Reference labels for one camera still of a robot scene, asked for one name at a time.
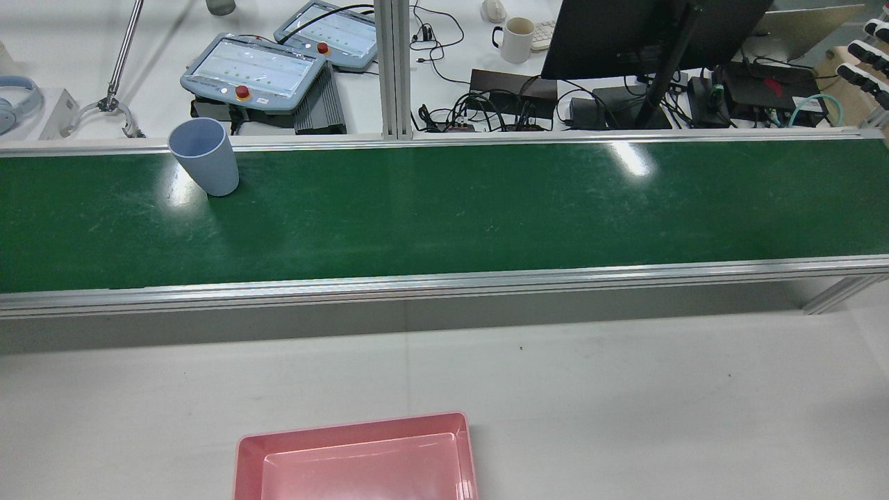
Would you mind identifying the black mouse cable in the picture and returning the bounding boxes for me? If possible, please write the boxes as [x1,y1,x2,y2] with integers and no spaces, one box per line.
[410,3,467,85]

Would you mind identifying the black power adapter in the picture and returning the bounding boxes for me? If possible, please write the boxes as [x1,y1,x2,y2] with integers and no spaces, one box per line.
[570,97,612,131]

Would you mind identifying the black monitor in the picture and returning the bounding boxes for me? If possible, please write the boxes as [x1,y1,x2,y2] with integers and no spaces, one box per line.
[540,0,775,81]

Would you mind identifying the light blue plastic cup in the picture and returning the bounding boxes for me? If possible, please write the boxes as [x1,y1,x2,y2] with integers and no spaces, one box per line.
[168,117,240,197]

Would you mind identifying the black finned box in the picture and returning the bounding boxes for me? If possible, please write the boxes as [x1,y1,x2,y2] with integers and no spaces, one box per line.
[292,61,348,135]

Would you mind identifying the metal clamp ring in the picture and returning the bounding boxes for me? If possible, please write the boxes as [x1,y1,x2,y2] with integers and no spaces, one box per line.
[59,96,148,140]

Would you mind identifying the silver laptop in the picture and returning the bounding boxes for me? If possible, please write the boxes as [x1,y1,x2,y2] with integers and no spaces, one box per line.
[751,4,867,62]

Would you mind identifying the teal cable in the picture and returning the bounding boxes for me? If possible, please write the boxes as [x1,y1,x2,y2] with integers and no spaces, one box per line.
[788,92,845,129]

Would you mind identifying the metal stand rod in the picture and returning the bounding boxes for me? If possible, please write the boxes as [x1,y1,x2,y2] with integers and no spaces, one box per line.
[104,0,145,112]

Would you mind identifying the small black dock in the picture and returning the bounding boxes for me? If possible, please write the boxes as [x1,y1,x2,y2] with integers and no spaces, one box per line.
[686,75,731,128]

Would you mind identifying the black monitor stand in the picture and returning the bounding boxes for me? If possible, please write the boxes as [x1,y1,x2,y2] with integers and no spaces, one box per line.
[590,0,704,131]

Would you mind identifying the flat black box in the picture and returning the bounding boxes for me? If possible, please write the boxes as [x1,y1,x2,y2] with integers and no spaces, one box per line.
[469,68,559,119]

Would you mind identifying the black cable bundle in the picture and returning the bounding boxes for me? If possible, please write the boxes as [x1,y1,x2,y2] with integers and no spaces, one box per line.
[415,73,626,134]

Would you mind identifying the grey metal plate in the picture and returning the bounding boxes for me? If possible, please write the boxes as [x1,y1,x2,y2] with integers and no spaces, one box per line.
[38,88,83,141]

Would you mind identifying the pink plastic box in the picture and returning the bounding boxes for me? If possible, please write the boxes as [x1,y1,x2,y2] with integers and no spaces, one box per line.
[233,411,480,500]

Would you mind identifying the green conveyor belt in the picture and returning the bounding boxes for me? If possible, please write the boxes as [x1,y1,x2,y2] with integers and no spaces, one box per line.
[0,139,889,293]
[0,127,889,320]

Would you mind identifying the aluminium profile post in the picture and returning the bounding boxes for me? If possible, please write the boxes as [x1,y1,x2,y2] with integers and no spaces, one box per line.
[373,0,413,141]

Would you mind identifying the blue-grey teach pendant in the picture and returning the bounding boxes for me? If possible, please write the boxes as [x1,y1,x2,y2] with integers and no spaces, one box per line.
[273,0,379,74]
[180,32,329,115]

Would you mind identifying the black mini computer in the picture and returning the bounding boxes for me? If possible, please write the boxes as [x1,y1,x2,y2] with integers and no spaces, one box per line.
[721,61,829,115]

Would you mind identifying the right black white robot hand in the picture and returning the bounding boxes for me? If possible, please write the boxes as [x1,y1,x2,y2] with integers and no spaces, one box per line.
[837,19,889,108]

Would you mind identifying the white ceramic mug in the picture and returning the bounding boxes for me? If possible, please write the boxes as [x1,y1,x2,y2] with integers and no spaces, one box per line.
[492,17,536,65]

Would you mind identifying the light blue headphones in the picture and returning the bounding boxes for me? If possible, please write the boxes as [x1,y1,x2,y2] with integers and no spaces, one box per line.
[0,75,45,137]

